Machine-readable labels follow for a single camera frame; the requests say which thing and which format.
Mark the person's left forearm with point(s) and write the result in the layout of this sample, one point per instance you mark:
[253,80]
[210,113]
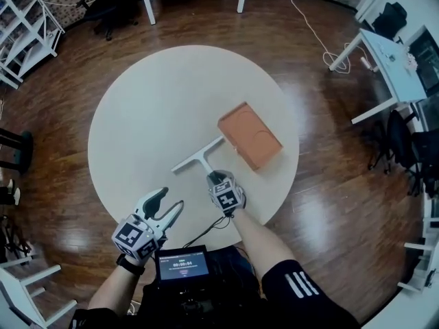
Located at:
[115,286]

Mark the orange box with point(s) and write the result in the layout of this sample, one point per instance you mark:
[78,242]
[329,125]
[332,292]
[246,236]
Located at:
[250,135]

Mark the black tripod legs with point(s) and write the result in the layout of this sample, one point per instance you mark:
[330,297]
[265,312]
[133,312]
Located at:
[15,242]

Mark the black mesh chair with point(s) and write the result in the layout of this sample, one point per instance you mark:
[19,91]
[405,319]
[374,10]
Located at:
[401,146]

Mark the white shelf rack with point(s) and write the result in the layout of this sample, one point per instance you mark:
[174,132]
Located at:
[27,29]

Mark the white power adapter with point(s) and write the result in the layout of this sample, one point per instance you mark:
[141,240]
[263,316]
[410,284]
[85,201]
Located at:
[367,63]

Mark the white desk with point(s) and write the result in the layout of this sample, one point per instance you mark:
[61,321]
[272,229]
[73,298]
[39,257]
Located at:
[389,79]

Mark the white wooden chair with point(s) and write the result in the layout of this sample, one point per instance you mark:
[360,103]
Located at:
[17,286]

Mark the person's right forearm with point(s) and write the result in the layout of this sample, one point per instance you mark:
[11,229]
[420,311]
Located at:
[255,240]

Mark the white squeegee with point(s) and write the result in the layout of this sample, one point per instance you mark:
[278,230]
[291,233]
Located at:
[202,157]

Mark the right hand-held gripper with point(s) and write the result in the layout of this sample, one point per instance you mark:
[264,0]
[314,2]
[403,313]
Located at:
[225,196]

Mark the black wristwatch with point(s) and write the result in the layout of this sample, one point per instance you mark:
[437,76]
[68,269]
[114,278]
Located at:
[132,265]

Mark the black monitor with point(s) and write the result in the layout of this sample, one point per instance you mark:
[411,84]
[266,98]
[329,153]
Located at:
[427,63]

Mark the person's black shirt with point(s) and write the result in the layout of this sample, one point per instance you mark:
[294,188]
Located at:
[240,307]

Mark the black chest-mounted screen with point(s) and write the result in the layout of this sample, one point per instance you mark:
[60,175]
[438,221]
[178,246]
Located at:
[183,262]

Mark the black round stand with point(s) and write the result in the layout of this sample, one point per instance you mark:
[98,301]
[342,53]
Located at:
[24,151]

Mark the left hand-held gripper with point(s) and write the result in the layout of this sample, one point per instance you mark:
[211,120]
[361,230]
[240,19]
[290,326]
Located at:
[132,238]

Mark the white side shelf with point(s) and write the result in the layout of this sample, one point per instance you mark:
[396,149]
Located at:
[430,252]

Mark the black office chair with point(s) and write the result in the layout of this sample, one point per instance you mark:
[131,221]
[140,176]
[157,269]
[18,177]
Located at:
[106,2]

